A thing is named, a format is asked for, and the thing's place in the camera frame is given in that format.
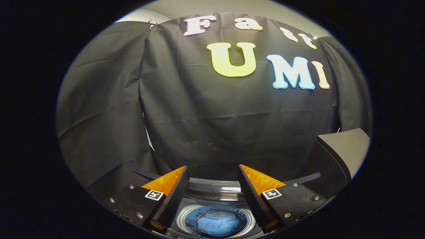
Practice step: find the light blue polo shirt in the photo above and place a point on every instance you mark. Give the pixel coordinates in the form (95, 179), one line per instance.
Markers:
(215, 225)

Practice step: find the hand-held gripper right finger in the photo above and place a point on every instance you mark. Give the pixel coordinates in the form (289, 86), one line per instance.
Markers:
(253, 196)

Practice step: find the black backdrop cloth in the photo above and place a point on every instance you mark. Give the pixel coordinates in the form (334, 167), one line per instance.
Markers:
(199, 116)

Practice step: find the grey washing machine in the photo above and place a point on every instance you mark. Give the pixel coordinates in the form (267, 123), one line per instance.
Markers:
(212, 182)

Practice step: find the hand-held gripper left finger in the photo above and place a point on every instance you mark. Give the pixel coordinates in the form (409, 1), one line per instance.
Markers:
(172, 196)

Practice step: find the beige cabinet with dark frame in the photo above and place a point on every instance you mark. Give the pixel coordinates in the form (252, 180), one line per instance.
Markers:
(345, 146)

